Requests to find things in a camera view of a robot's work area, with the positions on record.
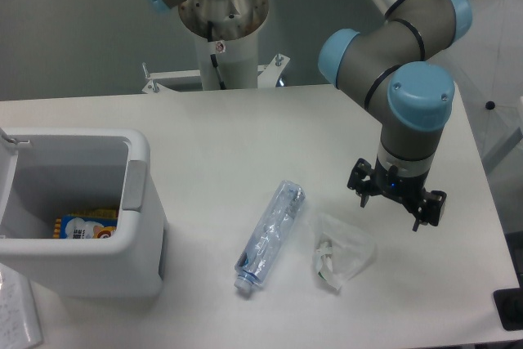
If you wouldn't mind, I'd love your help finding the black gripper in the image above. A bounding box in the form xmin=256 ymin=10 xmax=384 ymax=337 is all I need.
xmin=347 ymin=158 xmax=447 ymax=232

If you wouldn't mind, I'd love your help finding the clear plastic bag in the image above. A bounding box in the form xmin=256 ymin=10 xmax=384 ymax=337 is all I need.
xmin=308 ymin=213 xmax=377 ymax=294

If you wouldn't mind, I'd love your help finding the clear crushed plastic bottle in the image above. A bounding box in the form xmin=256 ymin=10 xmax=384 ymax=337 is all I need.
xmin=234 ymin=181 xmax=306 ymax=296

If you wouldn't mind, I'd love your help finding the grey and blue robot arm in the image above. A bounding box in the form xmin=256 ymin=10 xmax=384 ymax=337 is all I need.
xmin=148 ymin=0 xmax=472 ymax=226

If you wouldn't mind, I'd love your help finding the white plastic trash can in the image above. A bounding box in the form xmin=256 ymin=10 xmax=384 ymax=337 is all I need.
xmin=1 ymin=128 xmax=167 ymax=298

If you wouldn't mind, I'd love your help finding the black device at edge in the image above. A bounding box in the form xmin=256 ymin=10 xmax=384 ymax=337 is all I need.
xmin=493 ymin=288 xmax=522 ymax=331

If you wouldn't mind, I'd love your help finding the white umbrella with lettering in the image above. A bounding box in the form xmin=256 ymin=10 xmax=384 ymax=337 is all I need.
xmin=433 ymin=0 xmax=522 ymax=172

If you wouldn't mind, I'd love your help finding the yellow blue snack package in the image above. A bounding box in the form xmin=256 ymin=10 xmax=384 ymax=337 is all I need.
xmin=52 ymin=208 xmax=118 ymax=239

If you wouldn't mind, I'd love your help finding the white notepad with writing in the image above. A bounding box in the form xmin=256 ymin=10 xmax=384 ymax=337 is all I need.
xmin=1 ymin=265 xmax=43 ymax=348

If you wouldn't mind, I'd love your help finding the white metal base bracket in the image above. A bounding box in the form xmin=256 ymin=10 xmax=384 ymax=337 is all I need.
xmin=141 ymin=53 xmax=291 ymax=95

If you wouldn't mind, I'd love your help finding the black cable on pedestal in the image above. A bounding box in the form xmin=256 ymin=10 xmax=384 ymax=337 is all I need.
xmin=206 ymin=20 xmax=227 ymax=91

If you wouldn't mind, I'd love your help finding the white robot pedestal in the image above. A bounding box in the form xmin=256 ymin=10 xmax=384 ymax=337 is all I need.
xmin=178 ymin=0 xmax=269 ymax=91

